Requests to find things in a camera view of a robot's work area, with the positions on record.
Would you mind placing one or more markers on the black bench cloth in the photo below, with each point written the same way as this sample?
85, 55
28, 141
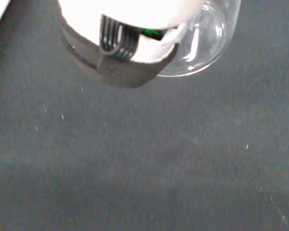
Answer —
144, 156

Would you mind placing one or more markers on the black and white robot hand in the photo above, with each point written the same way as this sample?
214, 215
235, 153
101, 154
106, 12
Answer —
125, 69

